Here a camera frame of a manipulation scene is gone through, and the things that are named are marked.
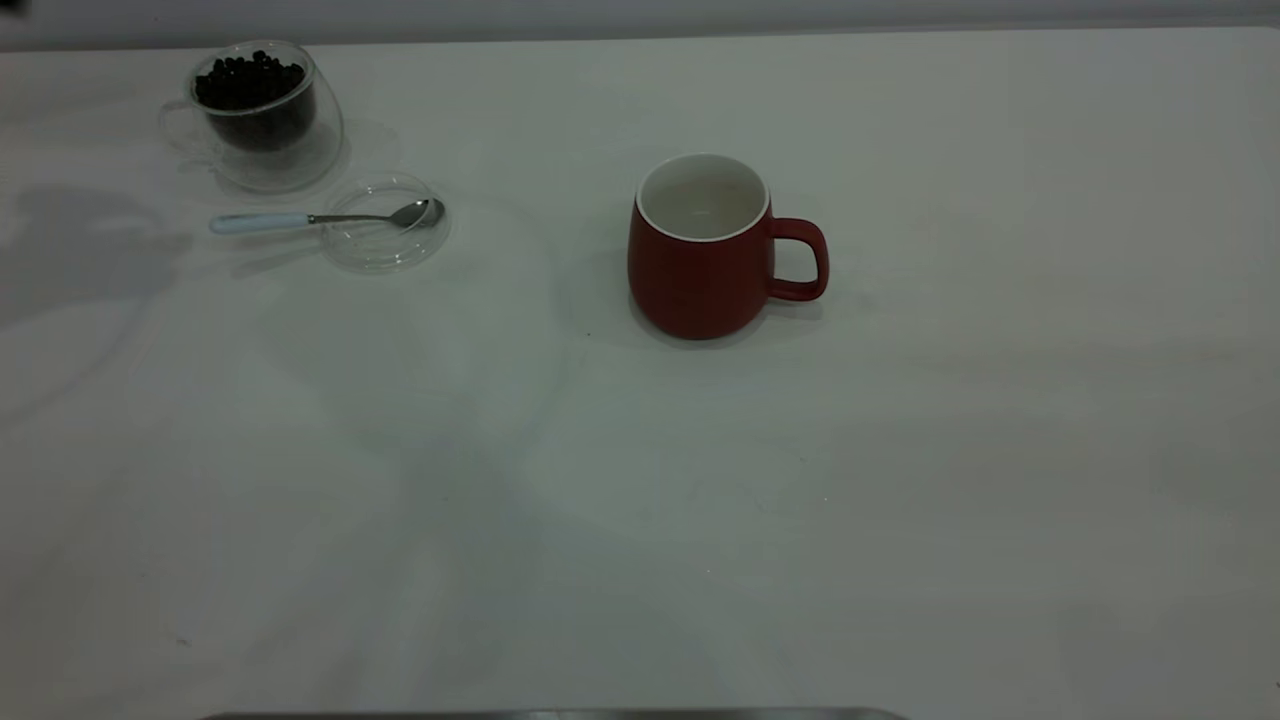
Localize dark coffee beans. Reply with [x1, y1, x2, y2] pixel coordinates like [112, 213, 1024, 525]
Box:
[193, 50, 319, 153]

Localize red ceramic mug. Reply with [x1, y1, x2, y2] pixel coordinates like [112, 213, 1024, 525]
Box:
[628, 152, 831, 341]

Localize small clear glass dish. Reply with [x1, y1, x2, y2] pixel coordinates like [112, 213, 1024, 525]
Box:
[320, 173, 452, 275]

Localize metal spoon pale blue handle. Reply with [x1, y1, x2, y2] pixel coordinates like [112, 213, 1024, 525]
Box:
[209, 198, 446, 236]

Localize clear glass cup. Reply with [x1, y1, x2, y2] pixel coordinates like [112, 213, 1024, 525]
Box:
[158, 40, 346, 194]

